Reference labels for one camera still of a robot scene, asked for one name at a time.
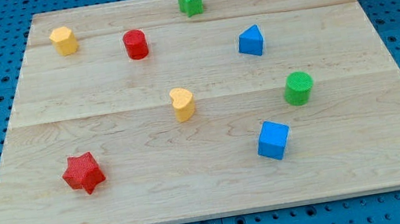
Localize green star block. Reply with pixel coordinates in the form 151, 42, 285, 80
178, 0, 204, 17

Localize red star block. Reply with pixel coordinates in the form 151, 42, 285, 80
62, 152, 106, 195

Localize blue triangle block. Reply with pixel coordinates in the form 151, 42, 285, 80
238, 24, 264, 57

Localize green cylinder block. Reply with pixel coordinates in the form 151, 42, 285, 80
284, 71, 314, 106

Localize blue cube block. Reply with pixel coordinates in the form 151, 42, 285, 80
258, 121, 290, 160

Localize yellow heart block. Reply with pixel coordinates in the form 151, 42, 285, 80
169, 87, 196, 123

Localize red cylinder block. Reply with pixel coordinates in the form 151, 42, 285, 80
123, 29, 149, 60

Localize wooden board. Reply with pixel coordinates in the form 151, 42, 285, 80
0, 0, 400, 224

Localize yellow hexagon block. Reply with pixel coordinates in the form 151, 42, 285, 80
49, 27, 79, 56

